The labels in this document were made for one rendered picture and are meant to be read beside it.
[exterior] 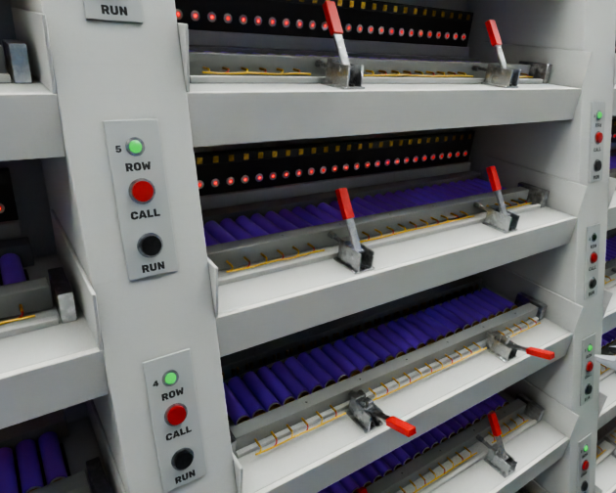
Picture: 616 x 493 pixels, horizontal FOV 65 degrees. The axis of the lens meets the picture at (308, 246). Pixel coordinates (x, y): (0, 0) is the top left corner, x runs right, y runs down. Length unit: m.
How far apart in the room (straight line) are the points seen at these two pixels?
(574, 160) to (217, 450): 0.66
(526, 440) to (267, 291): 0.60
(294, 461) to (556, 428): 0.56
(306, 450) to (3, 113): 0.43
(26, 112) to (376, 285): 0.36
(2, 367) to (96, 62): 0.23
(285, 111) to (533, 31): 0.53
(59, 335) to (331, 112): 0.31
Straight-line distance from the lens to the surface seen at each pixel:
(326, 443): 0.58
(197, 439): 0.47
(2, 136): 0.39
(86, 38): 0.40
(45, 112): 0.39
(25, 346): 0.44
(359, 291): 0.53
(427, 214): 0.68
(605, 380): 1.18
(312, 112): 0.48
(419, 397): 0.67
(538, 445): 0.95
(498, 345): 0.78
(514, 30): 0.91
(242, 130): 0.44
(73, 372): 0.42
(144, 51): 0.41
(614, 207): 0.96
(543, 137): 0.87
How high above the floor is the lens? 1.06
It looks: 12 degrees down
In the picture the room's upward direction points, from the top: 5 degrees counter-clockwise
